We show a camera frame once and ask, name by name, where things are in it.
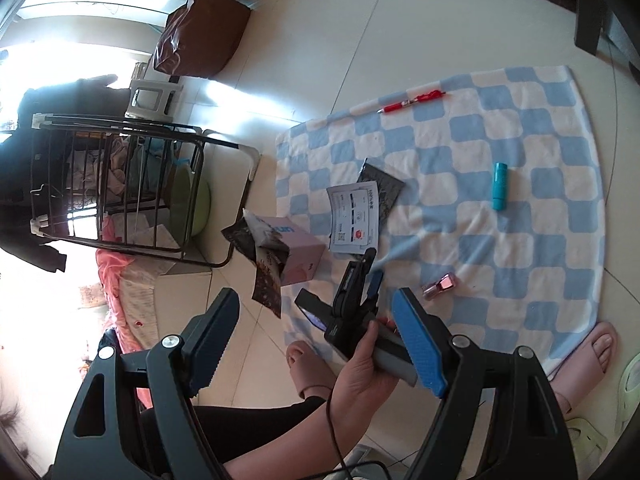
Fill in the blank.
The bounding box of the white barcode packet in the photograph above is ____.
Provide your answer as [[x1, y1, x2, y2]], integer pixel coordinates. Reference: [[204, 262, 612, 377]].
[[326, 181, 380, 255]]

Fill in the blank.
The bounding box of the red pen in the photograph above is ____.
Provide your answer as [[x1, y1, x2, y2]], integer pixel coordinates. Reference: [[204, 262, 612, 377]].
[[378, 89, 446, 114]]

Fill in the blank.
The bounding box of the black snack packet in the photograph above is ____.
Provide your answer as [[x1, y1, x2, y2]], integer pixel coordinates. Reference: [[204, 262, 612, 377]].
[[221, 209, 290, 318]]

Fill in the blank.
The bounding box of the person left forearm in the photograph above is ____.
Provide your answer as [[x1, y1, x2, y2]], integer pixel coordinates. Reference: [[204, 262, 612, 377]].
[[221, 398, 371, 480]]

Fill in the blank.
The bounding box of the person left hand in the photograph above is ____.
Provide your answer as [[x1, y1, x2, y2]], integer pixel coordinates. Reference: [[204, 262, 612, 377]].
[[330, 318, 398, 442]]

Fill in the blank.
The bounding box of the pink cardboard box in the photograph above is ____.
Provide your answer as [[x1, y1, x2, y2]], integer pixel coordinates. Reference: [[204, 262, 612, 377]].
[[258, 216, 326, 286]]

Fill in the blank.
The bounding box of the green slipper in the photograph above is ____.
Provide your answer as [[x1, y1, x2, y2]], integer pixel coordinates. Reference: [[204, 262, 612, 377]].
[[615, 354, 640, 436]]

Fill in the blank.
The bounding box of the small dark foil packet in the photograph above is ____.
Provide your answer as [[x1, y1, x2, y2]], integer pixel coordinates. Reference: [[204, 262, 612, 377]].
[[358, 160, 405, 228]]

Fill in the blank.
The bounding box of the blue white checkered cloth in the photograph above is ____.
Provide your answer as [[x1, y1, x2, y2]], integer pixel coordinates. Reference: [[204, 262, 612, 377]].
[[276, 66, 605, 373]]

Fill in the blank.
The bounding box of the black metal rack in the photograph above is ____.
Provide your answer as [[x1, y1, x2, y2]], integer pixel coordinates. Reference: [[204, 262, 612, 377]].
[[30, 113, 260, 269]]

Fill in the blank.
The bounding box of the teal cylinder tube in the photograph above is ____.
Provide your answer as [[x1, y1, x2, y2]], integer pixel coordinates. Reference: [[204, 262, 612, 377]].
[[491, 162, 509, 211]]

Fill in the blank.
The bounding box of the white plastic stool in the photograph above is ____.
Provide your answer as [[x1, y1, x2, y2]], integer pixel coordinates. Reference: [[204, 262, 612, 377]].
[[126, 79, 182, 122]]

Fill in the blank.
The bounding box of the dark brown storage bag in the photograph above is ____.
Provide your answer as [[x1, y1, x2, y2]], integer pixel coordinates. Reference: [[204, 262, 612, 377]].
[[152, 0, 252, 79]]

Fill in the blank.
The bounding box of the black cable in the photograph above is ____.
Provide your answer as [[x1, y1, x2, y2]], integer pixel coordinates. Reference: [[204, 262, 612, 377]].
[[324, 393, 394, 480]]

